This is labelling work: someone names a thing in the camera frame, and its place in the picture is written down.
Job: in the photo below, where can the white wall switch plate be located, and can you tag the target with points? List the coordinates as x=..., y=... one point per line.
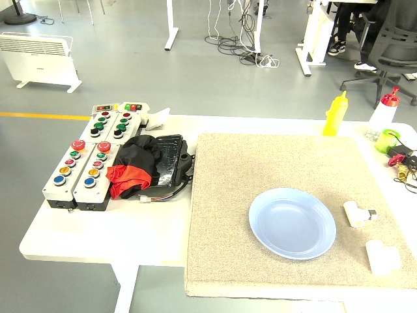
x=158, y=119

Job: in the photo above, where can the white pipe tee metal end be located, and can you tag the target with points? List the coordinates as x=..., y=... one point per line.
x=353, y=212

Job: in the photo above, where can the blue plate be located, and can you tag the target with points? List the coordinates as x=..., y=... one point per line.
x=286, y=228

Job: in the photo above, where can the black plastic tray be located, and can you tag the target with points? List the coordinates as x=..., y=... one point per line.
x=167, y=156

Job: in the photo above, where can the four-button control box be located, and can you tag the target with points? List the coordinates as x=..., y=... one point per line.
x=102, y=120
x=123, y=121

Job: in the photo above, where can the yellow squeeze bottle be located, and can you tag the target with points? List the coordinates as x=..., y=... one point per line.
x=335, y=117

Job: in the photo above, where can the white table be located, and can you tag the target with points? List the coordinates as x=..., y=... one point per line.
x=114, y=234

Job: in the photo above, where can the clear squeeze bottle red cap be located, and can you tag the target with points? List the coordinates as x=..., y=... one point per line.
x=389, y=99

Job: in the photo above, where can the black and red cloth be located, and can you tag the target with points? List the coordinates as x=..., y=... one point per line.
x=137, y=156

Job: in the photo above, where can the white desk frame with panel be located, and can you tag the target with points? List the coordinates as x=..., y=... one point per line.
x=317, y=32

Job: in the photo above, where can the black round stand base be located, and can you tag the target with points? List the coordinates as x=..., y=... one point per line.
x=19, y=18

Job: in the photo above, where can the black power adapter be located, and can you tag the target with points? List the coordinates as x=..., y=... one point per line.
x=399, y=150

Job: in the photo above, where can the cream green-red switch box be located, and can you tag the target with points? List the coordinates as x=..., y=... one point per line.
x=133, y=107

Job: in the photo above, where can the white electric heater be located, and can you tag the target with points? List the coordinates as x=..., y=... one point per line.
x=32, y=62

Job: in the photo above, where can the grey-brown mat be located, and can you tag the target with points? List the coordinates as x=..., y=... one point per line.
x=260, y=163

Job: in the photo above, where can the black office chair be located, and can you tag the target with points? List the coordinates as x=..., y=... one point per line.
x=397, y=36

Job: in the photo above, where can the green translucent cup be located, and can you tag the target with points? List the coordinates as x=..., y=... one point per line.
x=384, y=141

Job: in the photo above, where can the metal chair legs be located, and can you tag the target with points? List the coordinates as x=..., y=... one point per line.
x=90, y=11

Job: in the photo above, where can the small grey switch box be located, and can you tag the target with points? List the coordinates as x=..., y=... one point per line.
x=104, y=108

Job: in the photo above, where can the seated person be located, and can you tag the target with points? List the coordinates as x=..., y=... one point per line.
x=342, y=19

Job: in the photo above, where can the white desk leg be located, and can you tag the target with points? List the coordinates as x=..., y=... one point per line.
x=171, y=23
x=258, y=26

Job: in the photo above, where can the five-button control box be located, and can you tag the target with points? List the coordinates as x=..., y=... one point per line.
x=52, y=189
x=83, y=194

